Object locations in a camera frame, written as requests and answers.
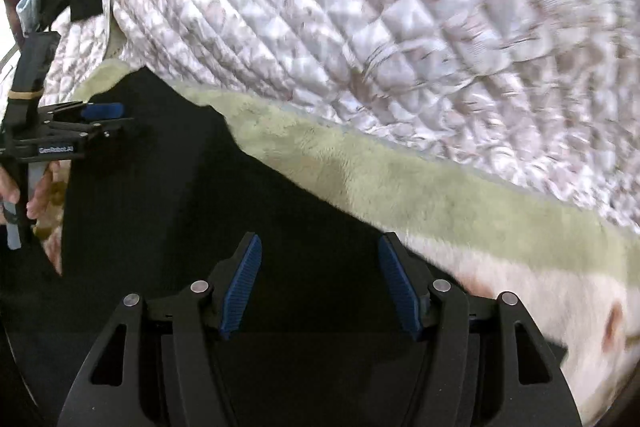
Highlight floral fleece blanket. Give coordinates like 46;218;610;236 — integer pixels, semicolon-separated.
30;59;640;425

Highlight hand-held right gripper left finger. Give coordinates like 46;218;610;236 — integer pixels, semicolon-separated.
57;232;263;427

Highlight person's left hand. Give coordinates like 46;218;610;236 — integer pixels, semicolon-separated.
0;163;57;230

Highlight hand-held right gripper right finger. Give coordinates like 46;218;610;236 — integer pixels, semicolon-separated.
377;232;583;427

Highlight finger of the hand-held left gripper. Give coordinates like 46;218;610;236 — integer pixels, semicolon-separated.
42;103;126;124
45;118;136;145

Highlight floral quilted bedspread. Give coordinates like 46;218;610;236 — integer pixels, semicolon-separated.
45;0;640;233

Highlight black pants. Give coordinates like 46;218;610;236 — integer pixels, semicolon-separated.
0;67;568;427

